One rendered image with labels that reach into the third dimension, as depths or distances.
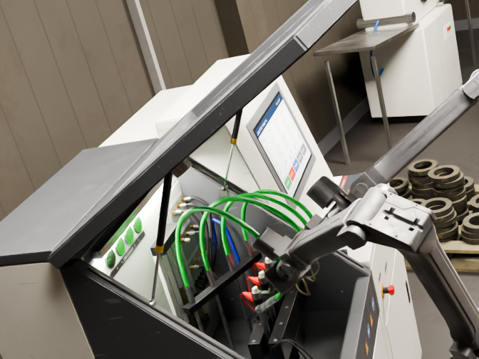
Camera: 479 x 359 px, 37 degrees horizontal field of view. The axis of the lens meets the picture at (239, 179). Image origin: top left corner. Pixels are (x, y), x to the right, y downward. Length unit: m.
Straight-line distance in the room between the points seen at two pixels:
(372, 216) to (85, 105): 2.71
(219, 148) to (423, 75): 3.89
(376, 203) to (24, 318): 1.01
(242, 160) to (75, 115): 1.64
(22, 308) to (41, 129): 1.80
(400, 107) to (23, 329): 4.67
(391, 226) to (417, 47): 4.76
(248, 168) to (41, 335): 0.81
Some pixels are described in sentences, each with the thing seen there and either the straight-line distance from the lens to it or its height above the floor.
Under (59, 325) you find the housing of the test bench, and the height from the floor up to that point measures 1.29.
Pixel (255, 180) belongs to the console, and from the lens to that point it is 2.24.
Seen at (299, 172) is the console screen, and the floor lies 1.16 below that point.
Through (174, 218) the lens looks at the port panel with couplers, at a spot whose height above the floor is 1.28.
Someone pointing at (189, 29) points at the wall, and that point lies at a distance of 4.48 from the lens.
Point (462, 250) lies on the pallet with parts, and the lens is 3.94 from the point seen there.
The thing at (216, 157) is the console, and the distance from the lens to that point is 2.24.
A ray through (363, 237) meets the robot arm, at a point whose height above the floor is 1.57.
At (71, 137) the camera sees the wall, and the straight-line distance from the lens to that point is 3.68.
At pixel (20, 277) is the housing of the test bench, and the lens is 1.81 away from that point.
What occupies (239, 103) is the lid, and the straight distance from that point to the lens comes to 1.35.
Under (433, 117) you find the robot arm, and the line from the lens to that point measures 1.77.
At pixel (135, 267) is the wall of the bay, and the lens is 1.97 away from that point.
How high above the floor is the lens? 2.14
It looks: 22 degrees down
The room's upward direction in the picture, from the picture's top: 16 degrees counter-clockwise
